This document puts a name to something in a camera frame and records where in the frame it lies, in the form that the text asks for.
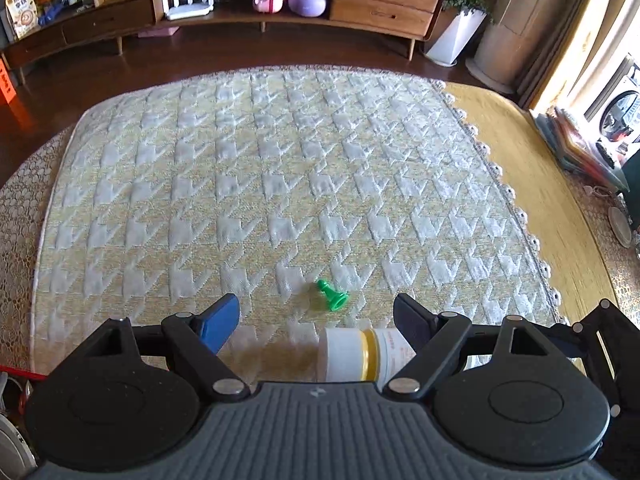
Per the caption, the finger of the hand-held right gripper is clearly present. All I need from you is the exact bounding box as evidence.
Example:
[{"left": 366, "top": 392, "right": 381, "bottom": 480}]
[{"left": 550, "top": 299, "right": 640, "bottom": 417}]

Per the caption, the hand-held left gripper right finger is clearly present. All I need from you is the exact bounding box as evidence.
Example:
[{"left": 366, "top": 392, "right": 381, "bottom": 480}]
[{"left": 382, "top": 293, "right": 566, "bottom": 403}]

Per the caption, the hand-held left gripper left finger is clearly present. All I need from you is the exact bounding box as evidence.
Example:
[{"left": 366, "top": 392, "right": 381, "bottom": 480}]
[{"left": 82, "top": 292, "right": 251, "bottom": 403}]

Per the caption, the white and yellow bottle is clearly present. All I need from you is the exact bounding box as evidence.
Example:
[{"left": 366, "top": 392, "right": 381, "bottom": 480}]
[{"left": 318, "top": 327, "right": 418, "bottom": 383}]

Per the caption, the green chess pawn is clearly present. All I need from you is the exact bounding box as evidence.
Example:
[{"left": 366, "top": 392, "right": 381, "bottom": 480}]
[{"left": 316, "top": 280, "right": 348, "bottom": 312}]

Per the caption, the white plate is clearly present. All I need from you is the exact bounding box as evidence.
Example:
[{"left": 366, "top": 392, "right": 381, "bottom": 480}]
[{"left": 607, "top": 205, "right": 633, "bottom": 248}]

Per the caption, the quilted houndstooth mat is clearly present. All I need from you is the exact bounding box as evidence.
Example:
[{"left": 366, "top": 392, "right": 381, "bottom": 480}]
[{"left": 32, "top": 65, "right": 571, "bottom": 386}]

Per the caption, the yellow tablecloth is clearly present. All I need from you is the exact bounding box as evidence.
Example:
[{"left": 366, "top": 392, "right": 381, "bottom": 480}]
[{"left": 445, "top": 82, "right": 621, "bottom": 361}]

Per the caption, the dark green chair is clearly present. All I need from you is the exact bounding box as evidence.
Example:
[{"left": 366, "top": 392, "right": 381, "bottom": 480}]
[{"left": 620, "top": 150, "right": 640, "bottom": 196}]

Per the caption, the stack of magazines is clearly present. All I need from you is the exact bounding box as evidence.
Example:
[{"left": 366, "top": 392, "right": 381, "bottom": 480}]
[{"left": 532, "top": 107, "right": 631, "bottom": 193}]

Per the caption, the lace patterned tablecloth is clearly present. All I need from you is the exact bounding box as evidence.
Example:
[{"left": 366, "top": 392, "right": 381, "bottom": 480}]
[{"left": 0, "top": 125, "right": 76, "bottom": 396}]

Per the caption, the white washing machine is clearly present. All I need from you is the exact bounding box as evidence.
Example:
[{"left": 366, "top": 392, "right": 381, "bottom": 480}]
[{"left": 582, "top": 55, "right": 640, "bottom": 151}]

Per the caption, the white planter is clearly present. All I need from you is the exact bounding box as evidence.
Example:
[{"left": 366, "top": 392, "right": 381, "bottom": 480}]
[{"left": 425, "top": 7, "right": 488, "bottom": 67}]

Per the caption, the beige curtain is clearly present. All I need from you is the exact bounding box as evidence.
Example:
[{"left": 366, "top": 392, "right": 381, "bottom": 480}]
[{"left": 515, "top": 0, "right": 640, "bottom": 111}]

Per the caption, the long wooden tv cabinet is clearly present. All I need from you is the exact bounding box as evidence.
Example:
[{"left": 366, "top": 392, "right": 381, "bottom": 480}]
[{"left": 0, "top": 0, "right": 448, "bottom": 86}]

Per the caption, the beige column air conditioner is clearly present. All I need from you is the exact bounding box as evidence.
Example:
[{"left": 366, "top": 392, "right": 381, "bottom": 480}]
[{"left": 465, "top": 0, "right": 601, "bottom": 96}]

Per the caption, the orange gift box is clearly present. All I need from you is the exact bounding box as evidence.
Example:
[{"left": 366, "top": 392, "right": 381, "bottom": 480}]
[{"left": 0, "top": 57, "right": 13, "bottom": 106}]

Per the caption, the cereal box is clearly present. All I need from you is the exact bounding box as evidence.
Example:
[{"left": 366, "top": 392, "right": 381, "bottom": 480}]
[{"left": 5, "top": 0, "right": 41, "bottom": 41}]

